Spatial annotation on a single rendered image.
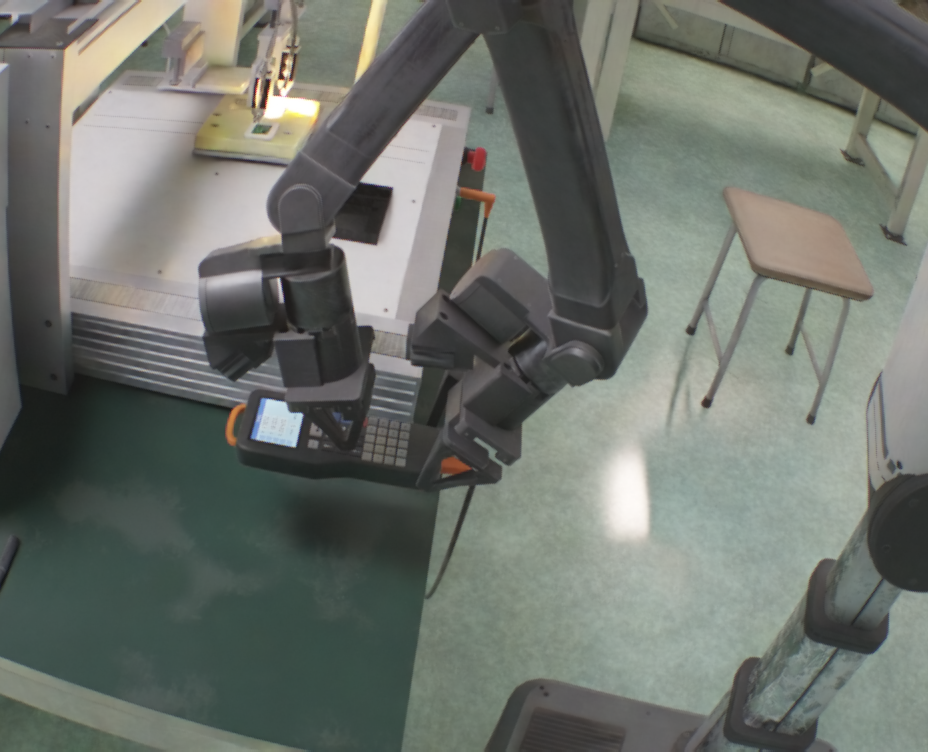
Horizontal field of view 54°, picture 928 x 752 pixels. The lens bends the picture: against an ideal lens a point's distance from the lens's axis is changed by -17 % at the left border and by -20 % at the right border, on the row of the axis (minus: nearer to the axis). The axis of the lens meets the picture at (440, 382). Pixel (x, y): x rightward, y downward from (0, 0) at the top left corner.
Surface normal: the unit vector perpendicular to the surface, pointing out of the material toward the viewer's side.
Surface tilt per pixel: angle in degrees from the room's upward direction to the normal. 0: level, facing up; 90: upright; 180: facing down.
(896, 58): 107
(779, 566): 0
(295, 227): 68
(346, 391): 15
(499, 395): 90
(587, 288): 97
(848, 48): 114
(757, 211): 8
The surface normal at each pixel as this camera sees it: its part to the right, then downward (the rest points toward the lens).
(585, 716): 0.16, -0.76
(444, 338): -0.07, 0.63
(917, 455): -0.78, 0.40
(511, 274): 0.37, -0.29
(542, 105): -0.47, 0.74
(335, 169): 0.04, 0.33
